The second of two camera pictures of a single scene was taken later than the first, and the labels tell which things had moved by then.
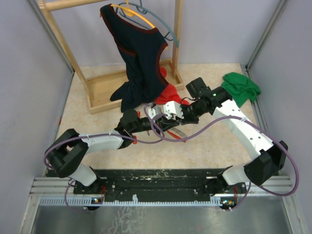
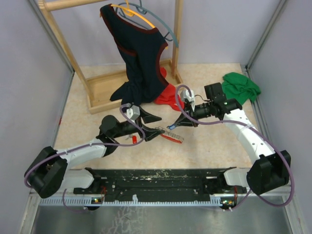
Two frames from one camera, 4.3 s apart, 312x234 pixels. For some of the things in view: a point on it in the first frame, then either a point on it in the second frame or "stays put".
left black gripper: x=165 y=124 → x=147 y=117
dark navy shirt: x=141 y=48 stays put
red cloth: x=170 y=93 stays put
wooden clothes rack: x=100 y=86 stays put
